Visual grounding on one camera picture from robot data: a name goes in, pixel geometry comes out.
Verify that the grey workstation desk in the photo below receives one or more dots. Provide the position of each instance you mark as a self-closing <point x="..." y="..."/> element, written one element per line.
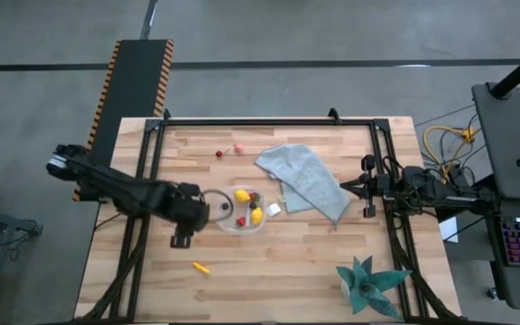
<point x="508" y="144"/>

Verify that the black caster wheel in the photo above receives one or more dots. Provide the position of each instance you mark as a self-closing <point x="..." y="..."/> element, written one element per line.
<point x="493" y="293"/>

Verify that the white paper sheet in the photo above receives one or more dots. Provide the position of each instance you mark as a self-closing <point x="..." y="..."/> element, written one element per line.
<point x="449" y="230"/>

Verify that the clear plastic tupperware container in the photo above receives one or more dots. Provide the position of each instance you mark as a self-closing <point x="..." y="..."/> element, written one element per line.
<point x="230" y="226"/>

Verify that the white plant pot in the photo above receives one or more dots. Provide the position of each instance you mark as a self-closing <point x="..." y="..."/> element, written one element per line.
<point x="345" y="290"/>

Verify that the teal artificial plant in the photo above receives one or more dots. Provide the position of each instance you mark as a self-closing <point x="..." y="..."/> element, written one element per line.
<point x="368" y="289"/>

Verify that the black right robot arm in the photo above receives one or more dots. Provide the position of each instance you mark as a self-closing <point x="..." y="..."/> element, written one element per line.
<point x="445" y="193"/>

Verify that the black pole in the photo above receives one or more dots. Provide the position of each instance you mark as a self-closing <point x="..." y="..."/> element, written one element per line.
<point x="519" y="72"/>

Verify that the small pink peach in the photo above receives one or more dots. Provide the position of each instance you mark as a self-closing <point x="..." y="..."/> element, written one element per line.
<point x="239" y="148"/>

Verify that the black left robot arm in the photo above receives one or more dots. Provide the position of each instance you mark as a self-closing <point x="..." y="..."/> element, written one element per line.
<point x="120" y="187"/>

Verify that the grey keyboard shelf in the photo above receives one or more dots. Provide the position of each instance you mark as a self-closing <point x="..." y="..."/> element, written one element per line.
<point x="517" y="284"/>

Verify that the grey waffle dish towel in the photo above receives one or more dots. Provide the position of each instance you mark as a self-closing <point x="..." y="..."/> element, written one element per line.
<point x="305" y="176"/>

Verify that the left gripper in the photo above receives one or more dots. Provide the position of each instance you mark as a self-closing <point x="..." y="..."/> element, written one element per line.
<point x="190" y="210"/>

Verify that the black hazard-striped floor mat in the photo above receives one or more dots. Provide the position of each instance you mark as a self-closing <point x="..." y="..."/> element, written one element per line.
<point x="133" y="81"/>

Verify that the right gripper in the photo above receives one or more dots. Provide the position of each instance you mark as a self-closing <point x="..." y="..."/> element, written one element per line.
<point x="369" y="187"/>

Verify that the red cherry with stem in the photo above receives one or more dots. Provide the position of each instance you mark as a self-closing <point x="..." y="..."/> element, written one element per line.
<point x="219" y="154"/>

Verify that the small white block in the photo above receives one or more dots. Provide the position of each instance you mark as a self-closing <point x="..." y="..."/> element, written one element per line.
<point x="274" y="209"/>

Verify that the yellow lemon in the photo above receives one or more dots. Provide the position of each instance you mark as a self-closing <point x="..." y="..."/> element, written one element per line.
<point x="256" y="216"/>
<point x="242" y="196"/>

